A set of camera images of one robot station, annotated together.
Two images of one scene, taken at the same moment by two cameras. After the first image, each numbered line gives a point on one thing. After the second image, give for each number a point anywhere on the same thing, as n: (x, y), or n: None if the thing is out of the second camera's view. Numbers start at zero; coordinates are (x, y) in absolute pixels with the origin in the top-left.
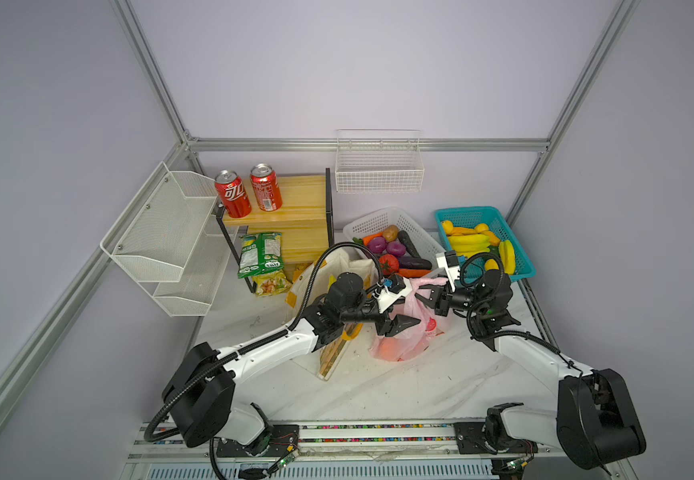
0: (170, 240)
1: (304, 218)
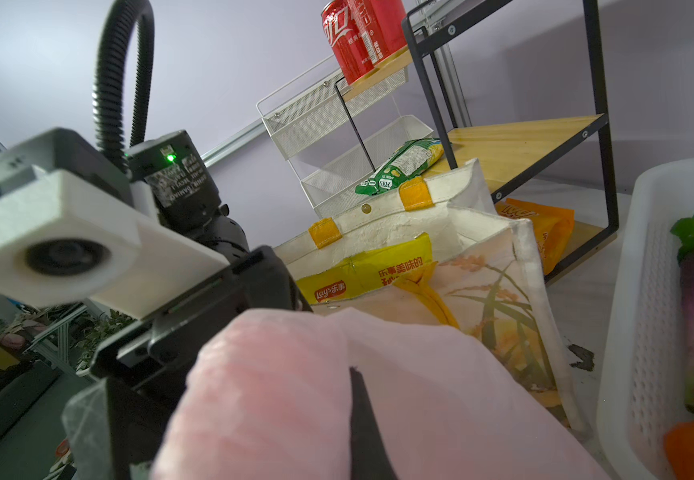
0: (315, 100)
1: (511, 153)
